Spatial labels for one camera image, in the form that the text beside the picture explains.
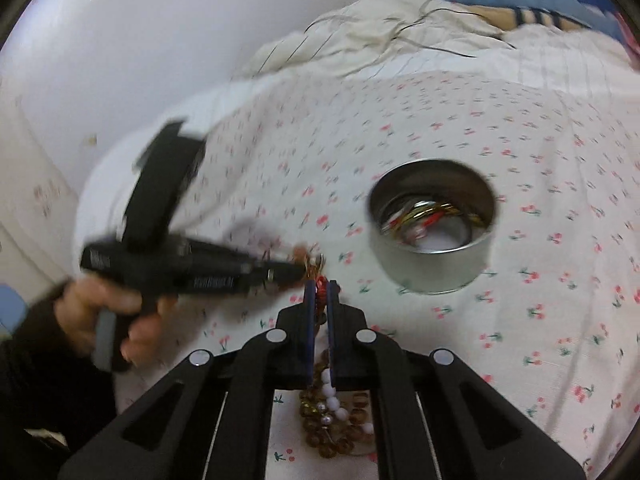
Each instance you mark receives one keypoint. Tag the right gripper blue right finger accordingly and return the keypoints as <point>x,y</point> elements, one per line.
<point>333,318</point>

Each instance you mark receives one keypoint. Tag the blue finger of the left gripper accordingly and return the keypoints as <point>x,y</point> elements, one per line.
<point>283,274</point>

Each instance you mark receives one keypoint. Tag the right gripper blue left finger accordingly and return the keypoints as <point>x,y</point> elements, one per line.
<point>310,311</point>

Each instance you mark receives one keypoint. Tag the round silver metal tin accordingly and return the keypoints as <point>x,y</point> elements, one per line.
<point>431,224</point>

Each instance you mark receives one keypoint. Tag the striped white duvet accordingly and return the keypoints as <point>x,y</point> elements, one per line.
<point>389,38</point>

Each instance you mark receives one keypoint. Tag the striped tan pillow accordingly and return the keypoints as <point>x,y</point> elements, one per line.
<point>513,18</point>

